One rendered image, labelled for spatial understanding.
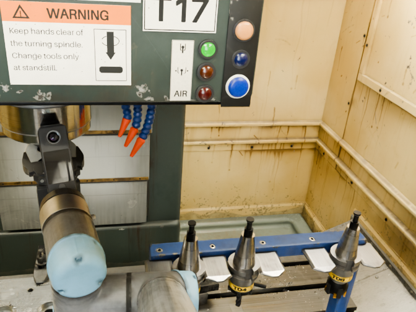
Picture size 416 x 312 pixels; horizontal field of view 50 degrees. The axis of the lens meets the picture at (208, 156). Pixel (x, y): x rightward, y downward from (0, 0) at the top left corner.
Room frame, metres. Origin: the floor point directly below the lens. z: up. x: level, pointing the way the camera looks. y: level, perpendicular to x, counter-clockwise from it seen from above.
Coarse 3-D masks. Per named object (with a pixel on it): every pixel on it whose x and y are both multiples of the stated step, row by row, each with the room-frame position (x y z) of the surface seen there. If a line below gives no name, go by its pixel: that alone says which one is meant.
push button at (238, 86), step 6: (234, 78) 0.62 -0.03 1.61; (240, 78) 0.62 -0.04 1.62; (228, 84) 0.62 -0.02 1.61; (234, 84) 0.61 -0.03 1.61; (240, 84) 0.62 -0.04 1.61; (246, 84) 0.62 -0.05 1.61; (228, 90) 0.61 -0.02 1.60; (234, 90) 0.61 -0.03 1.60; (240, 90) 0.62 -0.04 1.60; (246, 90) 0.62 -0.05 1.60; (234, 96) 0.62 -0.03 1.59; (240, 96) 0.62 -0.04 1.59
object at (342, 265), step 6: (336, 246) 0.76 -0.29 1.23; (330, 252) 0.74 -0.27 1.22; (336, 258) 0.72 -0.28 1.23; (360, 258) 0.73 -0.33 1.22; (336, 264) 0.72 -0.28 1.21; (342, 264) 0.71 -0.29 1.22; (348, 264) 0.72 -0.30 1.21; (354, 264) 0.71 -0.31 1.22; (342, 270) 0.71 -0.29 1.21; (348, 270) 0.72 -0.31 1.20; (354, 270) 0.71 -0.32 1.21
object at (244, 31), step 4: (240, 24) 0.62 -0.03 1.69; (244, 24) 0.62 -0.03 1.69; (248, 24) 0.62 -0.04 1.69; (236, 28) 0.62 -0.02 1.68; (240, 28) 0.61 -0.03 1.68; (244, 28) 0.62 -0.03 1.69; (248, 28) 0.62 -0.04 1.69; (252, 28) 0.62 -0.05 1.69; (236, 32) 0.61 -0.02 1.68; (240, 32) 0.61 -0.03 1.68; (244, 32) 0.62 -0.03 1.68; (248, 32) 0.62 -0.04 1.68; (252, 32) 0.62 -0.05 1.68; (236, 36) 0.62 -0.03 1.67; (240, 36) 0.61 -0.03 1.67; (244, 36) 0.62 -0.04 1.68; (248, 36) 0.62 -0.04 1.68
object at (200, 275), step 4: (176, 260) 0.67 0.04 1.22; (200, 260) 0.68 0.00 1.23; (176, 264) 0.66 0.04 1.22; (204, 264) 0.67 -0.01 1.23; (172, 268) 0.66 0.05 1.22; (176, 268) 0.65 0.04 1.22; (204, 268) 0.66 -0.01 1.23; (200, 272) 0.65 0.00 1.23; (204, 272) 0.65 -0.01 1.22; (196, 276) 0.64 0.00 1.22; (200, 276) 0.64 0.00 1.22; (200, 280) 0.64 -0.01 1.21; (200, 284) 0.64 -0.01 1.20
